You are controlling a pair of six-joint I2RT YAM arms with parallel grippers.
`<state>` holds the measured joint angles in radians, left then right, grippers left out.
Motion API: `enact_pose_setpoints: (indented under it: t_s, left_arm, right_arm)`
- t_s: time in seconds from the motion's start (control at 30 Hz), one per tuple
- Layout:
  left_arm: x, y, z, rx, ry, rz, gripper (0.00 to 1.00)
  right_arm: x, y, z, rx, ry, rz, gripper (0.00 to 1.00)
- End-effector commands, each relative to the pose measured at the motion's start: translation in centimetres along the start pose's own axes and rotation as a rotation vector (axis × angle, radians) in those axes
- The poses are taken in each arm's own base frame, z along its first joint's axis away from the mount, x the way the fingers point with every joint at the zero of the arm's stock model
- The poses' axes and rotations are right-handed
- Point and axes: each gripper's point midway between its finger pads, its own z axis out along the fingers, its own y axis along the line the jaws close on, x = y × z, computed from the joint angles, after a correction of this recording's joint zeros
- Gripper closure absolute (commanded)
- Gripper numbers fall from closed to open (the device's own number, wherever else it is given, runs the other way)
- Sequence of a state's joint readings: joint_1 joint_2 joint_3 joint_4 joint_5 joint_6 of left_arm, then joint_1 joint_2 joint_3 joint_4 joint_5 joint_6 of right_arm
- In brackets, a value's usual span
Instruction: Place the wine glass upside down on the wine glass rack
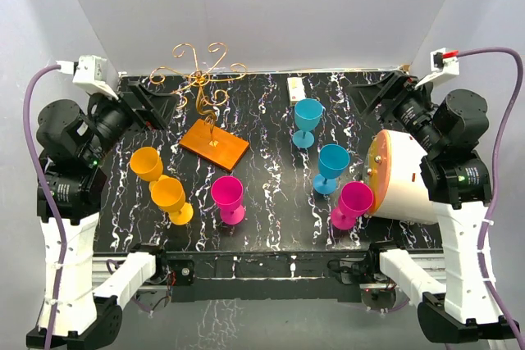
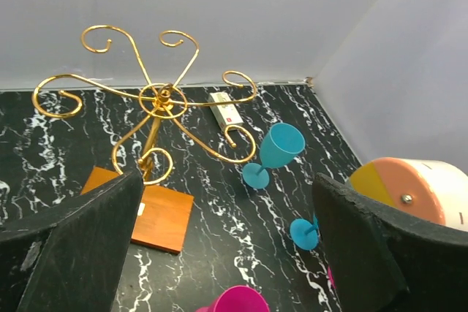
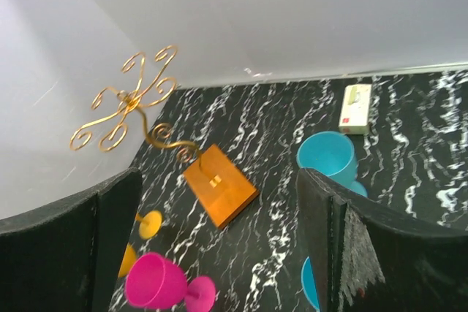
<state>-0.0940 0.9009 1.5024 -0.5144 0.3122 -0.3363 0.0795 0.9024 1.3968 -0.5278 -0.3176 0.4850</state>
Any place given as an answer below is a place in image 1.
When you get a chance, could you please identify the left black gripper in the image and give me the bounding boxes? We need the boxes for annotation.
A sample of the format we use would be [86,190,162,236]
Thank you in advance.
[81,80,179,164]

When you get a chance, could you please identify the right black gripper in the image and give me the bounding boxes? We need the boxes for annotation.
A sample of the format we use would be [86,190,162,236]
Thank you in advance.
[345,70,445,153]

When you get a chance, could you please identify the blue wine glass front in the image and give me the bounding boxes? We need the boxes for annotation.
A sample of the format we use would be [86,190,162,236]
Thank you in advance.
[313,144,350,195]

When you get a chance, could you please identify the blue wine glass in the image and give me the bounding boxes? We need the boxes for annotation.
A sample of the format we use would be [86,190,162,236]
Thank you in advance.
[313,144,350,195]
[292,98,324,149]

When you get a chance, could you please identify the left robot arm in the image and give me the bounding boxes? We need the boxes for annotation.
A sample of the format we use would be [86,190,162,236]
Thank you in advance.
[23,81,170,349]

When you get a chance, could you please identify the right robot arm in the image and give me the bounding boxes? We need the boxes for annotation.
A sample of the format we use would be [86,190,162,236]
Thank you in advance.
[349,71,519,348]

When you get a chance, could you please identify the orange wine glass rear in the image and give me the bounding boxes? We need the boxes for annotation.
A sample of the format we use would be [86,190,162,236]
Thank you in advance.
[129,147,166,189]

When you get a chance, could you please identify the orange wine glass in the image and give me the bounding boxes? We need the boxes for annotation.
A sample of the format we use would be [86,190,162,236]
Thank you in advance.
[151,177,194,225]
[129,147,166,189]

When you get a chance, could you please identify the orange wine glass front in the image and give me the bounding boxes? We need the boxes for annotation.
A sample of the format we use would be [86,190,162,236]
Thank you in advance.
[151,177,194,225]

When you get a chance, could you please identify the pink wine glass right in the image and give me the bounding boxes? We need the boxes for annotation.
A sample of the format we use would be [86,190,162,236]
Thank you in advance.
[331,181,374,230]

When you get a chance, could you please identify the pink wine glass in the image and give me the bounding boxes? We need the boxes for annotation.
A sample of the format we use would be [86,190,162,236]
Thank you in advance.
[211,175,245,225]
[331,181,374,230]

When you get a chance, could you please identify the pink wine glass left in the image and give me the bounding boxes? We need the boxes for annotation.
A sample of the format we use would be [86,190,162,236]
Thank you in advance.
[211,175,245,225]

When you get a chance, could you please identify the white bucket orange lid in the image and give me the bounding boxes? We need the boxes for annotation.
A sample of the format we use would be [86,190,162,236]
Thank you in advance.
[363,130,437,225]

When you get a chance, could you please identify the small white box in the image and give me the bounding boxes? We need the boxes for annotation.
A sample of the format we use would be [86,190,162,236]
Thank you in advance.
[287,77,306,107]

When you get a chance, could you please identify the gold wire glass rack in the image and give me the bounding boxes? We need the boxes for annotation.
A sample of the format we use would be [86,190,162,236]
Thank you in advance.
[148,42,249,172]

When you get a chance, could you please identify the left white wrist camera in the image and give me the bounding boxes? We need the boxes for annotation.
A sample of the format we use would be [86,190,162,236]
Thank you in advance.
[73,55,118,100]

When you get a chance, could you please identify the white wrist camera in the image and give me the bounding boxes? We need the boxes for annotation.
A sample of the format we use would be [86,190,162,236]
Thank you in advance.
[73,55,118,100]
[415,48,459,89]

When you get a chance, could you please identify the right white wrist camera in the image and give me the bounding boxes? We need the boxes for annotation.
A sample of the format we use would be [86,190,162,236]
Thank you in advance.
[415,48,459,89]

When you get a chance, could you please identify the black front mounting rail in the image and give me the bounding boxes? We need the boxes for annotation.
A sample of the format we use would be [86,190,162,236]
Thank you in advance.
[140,251,397,307]

